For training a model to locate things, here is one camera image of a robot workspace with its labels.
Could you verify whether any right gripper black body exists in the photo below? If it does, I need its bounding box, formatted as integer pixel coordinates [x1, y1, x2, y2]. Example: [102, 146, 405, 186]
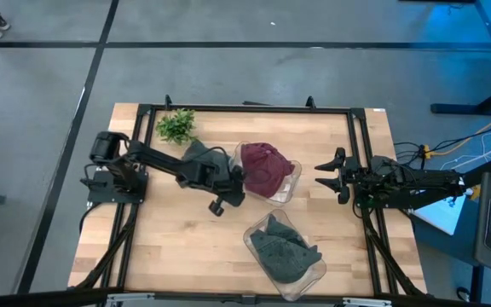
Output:
[333, 147, 365, 206]

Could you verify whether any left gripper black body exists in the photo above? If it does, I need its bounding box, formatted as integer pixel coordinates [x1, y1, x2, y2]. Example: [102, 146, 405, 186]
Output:
[204, 164, 240, 217]

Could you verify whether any clear plastic bin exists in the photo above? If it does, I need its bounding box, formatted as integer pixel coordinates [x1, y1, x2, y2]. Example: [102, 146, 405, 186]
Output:
[231, 141, 303, 209]
[243, 208, 327, 303]

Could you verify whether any small green potted plant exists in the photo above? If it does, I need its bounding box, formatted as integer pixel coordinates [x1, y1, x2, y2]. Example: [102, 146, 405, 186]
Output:
[155, 107, 198, 146]

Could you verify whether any black desk beam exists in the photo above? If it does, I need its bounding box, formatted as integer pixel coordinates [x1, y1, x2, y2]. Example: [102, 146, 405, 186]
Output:
[411, 157, 491, 211]

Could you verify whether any white box blue print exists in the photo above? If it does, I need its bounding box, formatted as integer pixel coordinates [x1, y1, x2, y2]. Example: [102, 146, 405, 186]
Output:
[413, 187, 472, 236]

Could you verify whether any black desk foot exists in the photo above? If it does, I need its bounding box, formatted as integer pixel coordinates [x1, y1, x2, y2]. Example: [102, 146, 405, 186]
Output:
[430, 84, 491, 116]

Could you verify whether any black desk pole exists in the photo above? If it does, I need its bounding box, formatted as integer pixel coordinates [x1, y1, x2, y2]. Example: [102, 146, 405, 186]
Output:
[469, 264, 485, 304]

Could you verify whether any black aluminium crossbar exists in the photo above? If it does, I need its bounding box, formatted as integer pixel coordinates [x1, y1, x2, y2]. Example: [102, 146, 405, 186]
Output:
[0, 287, 491, 307]

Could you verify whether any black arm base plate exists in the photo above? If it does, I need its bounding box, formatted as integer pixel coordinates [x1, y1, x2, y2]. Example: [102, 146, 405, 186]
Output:
[358, 194, 413, 211]
[79, 170, 149, 205]

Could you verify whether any black aluminium table frame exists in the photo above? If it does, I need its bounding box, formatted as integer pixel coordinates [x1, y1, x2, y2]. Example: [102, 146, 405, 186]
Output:
[72, 101, 432, 299]

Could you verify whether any black cable bundle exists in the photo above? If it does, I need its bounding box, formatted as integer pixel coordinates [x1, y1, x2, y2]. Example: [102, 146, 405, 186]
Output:
[393, 121, 491, 168]

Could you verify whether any yellow cable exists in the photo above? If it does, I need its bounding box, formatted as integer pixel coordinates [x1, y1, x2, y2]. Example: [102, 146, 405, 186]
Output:
[423, 112, 491, 157]

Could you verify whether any silver frame bracket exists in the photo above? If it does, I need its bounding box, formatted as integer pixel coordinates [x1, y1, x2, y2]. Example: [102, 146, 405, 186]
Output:
[106, 292, 157, 307]
[341, 297, 394, 307]

